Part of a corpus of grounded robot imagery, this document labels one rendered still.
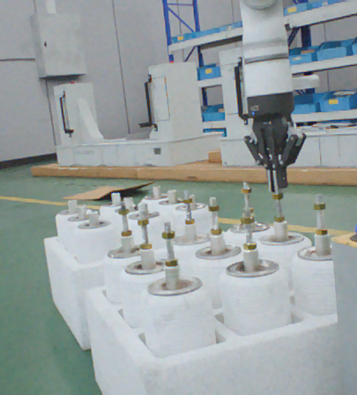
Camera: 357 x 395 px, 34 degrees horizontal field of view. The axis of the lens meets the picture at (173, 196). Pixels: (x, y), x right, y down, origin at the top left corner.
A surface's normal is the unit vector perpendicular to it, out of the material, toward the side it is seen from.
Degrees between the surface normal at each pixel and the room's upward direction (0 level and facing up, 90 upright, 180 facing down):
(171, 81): 90
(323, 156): 90
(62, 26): 90
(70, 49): 90
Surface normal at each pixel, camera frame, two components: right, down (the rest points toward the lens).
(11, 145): 0.65, 0.04
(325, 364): 0.33, 0.11
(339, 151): -0.75, 0.18
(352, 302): -0.93, 0.16
